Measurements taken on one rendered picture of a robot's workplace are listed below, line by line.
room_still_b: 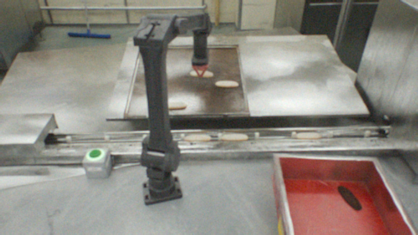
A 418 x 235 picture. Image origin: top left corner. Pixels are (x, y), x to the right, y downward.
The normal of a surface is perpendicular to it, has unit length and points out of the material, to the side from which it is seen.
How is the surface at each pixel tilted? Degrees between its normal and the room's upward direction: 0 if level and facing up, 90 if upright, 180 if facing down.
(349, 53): 90
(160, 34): 17
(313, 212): 0
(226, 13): 90
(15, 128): 0
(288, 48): 10
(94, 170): 90
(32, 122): 0
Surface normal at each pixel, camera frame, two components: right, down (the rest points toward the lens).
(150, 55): -0.22, 0.48
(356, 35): 0.04, 0.57
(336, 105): 0.00, -0.70
